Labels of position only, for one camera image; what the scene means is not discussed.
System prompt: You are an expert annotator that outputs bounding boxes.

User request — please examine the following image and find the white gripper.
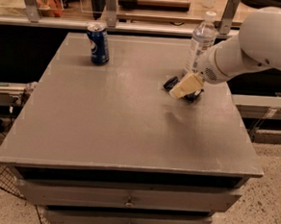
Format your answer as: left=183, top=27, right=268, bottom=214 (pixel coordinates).
left=169, top=47, right=229, bottom=99

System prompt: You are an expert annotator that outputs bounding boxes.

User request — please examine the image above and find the blue rxbar blueberry wrapper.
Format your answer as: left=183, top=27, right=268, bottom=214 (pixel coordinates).
left=163, top=76, right=204, bottom=103

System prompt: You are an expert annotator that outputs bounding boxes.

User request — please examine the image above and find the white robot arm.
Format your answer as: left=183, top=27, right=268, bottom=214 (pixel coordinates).
left=169, top=7, right=281, bottom=99

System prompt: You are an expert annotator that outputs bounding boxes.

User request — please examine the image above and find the clear plastic water bottle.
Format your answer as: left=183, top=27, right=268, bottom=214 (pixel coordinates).
left=183, top=11, right=217, bottom=75

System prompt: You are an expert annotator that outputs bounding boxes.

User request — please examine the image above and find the blue pepsi can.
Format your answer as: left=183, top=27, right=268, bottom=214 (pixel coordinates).
left=87, top=24, right=110, bottom=65

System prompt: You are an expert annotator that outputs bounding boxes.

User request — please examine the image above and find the grey lower drawer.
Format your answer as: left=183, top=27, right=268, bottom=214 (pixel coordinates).
left=44, top=210, right=212, bottom=224

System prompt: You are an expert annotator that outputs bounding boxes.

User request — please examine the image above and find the grey drawer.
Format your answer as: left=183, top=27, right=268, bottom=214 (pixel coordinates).
left=15, top=179, right=241, bottom=213
left=44, top=210, right=212, bottom=224

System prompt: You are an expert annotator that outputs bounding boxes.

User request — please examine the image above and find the grey top drawer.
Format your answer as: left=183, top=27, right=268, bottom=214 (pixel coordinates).
left=15, top=179, right=241, bottom=213

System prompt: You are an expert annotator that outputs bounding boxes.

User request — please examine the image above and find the black wire rack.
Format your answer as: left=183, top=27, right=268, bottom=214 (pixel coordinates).
left=0, top=167, right=25, bottom=199

